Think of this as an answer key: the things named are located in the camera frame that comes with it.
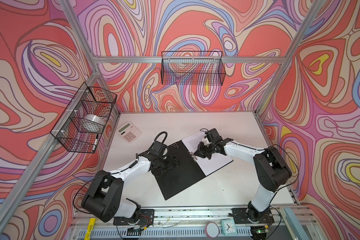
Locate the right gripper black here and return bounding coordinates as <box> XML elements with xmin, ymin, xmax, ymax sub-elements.
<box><xmin>193</xmin><ymin>141</ymin><xmax>216</xmax><ymax>160</ymax></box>

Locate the red folder black inside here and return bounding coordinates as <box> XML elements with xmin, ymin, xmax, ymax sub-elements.
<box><xmin>156</xmin><ymin>141</ymin><xmax>207</xmax><ymax>200</ymax></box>

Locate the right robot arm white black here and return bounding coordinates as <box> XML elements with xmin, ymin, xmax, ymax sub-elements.
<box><xmin>193</xmin><ymin>129</ymin><xmax>292</xmax><ymax>223</ymax></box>

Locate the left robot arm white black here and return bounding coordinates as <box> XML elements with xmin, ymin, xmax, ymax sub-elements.
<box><xmin>81</xmin><ymin>141</ymin><xmax>180</xmax><ymax>225</ymax></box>

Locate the metal folder clip mechanism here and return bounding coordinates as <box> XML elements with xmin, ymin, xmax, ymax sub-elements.
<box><xmin>189</xmin><ymin>152</ymin><xmax>198</xmax><ymax>162</ymax></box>

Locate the pink desk calculator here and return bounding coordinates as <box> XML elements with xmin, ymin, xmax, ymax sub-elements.
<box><xmin>117</xmin><ymin>122</ymin><xmax>142</xmax><ymax>143</ymax></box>

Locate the round pink white disc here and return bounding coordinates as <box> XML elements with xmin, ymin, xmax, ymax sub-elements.
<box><xmin>205</xmin><ymin>222</ymin><xmax>220</xmax><ymax>239</ymax></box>

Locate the small teal alarm clock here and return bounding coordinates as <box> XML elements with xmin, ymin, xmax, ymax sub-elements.
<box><xmin>221</xmin><ymin>219</ymin><xmax>237</xmax><ymax>236</ymax></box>

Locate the white tape roll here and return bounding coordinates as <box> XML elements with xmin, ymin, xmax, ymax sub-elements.
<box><xmin>84</xmin><ymin>114</ymin><xmax>106</xmax><ymax>126</ymax></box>

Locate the yellow marker pen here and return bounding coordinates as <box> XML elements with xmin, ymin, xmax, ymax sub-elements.
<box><xmin>84</xmin><ymin>218</ymin><xmax>96</xmax><ymax>240</ymax></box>

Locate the light blue bar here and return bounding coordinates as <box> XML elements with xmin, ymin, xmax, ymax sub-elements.
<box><xmin>280</xmin><ymin>207</ymin><xmax>310</xmax><ymax>240</ymax></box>

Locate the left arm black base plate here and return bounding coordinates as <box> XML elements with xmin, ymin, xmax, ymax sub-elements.
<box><xmin>113</xmin><ymin>209</ymin><xmax>155</xmax><ymax>227</ymax></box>

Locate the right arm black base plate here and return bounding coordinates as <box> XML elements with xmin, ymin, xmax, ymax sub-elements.
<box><xmin>229</xmin><ymin>208</ymin><xmax>275</xmax><ymax>226</ymax></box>

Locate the black wire basket back wall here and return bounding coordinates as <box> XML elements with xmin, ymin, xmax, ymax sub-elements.
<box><xmin>161</xmin><ymin>50</ymin><xmax>226</xmax><ymax>86</ymax></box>

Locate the black wire basket wall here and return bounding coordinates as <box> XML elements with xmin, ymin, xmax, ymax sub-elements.
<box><xmin>161</xmin><ymin>50</ymin><xmax>226</xmax><ymax>86</ymax></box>
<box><xmin>51</xmin><ymin>83</ymin><xmax>117</xmax><ymax>154</ymax></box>

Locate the black wire basket left wall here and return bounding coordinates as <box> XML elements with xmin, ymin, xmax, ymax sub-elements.
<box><xmin>51</xmin><ymin>83</ymin><xmax>117</xmax><ymax>154</ymax></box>

